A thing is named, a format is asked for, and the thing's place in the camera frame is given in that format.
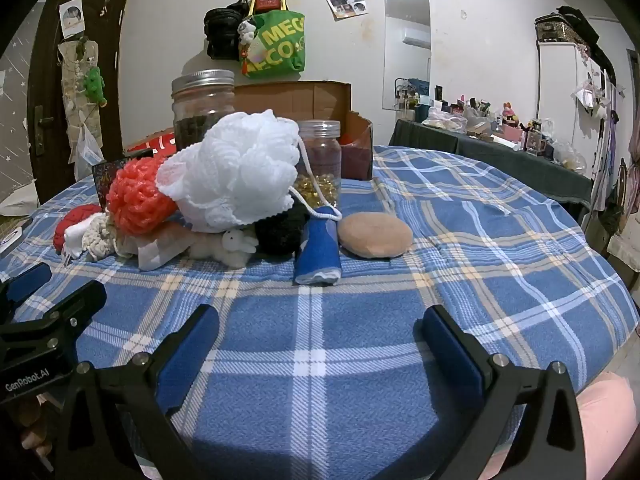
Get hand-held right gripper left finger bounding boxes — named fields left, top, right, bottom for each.
left=52, top=304, right=221, bottom=480

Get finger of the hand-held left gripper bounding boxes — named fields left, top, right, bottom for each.
left=0, top=280, right=108, bottom=361
left=0, top=262, right=53, bottom=311

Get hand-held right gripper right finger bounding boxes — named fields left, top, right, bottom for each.
left=421, top=305, right=586, bottom=480

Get cream crochet scrunchie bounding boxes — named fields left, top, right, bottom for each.
left=81, top=215, right=121, bottom=261

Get dark red yarn scrunchie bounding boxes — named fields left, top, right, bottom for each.
left=52, top=204, right=103, bottom=255

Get white gauze cloth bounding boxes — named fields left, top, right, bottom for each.
left=135, top=225, right=196, bottom=271

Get white plush bunny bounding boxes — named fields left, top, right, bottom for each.
left=190, top=229, right=258, bottom=268

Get coral crochet scrunchie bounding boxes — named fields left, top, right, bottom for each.
left=107, top=156, right=181, bottom=236

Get tan round puff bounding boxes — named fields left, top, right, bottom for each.
left=337, top=212, right=414, bottom=259

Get black fuzzy pom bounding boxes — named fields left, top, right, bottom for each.
left=254, top=202, right=311, bottom=258

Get white mesh bath pouf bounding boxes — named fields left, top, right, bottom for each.
left=156, top=109, right=343, bottom=235

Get cardboard box red lining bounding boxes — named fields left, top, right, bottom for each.
left=122, top=80, right=375, bottom=181

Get person's left hand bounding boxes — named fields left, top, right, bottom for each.
left=10, top=395, right=55, bottom=461

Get white round-button device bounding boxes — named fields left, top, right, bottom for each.
left=0, top=220, right=33, bottom=257

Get blue plaid blanket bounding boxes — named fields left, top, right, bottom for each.
left=0, top=145, right=640, bottom=480

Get floral black tin box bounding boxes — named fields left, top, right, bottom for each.
left=91, top=149, right=155, bottom=211

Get hanging clear plastic bags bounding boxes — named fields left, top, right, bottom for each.
left=57, top=40, right=108, bottom=181

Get pink cloth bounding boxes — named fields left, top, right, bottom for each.
left=492, top=372, right=640, bottom=480

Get dark brown door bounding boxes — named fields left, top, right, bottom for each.
left=27, top=0, right=136, bottom=206

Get table with dark cloth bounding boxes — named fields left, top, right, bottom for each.
left=389, top=119, right=593, bottom=211

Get green plush toy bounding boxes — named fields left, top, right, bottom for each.
left=82, top=66, right=108, bottom=107

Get small jar with gold beads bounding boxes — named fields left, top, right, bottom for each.
left=295, top=120, right=342, bottom=211

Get large glass jar metal lid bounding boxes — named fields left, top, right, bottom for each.
left=171, top=70, right=237, bottom=153

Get cluttered side table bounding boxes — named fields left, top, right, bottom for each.
left=395, top=80, right=586, bottom=171

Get pink curtain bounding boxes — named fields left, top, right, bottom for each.
left=627, top=110, right=640, bottom=211

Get small picture on door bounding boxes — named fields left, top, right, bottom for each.
left=59, top=0, right=85, bottom=38

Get white wardrobe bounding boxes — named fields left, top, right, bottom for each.
left=537, top=40, right=621, bottom=181

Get black hanging bag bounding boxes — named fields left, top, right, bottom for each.
left=203, top=0, right=251, bottom=61

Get green tote bag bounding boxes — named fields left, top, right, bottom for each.
left=239, top=0, right=307, bottom=80

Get black bag on wardrobe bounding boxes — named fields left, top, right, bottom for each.
left=535, top=6, right=601, bottom=46

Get wall mirror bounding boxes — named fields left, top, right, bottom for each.
left=382, top=0, right=432, bottom=111

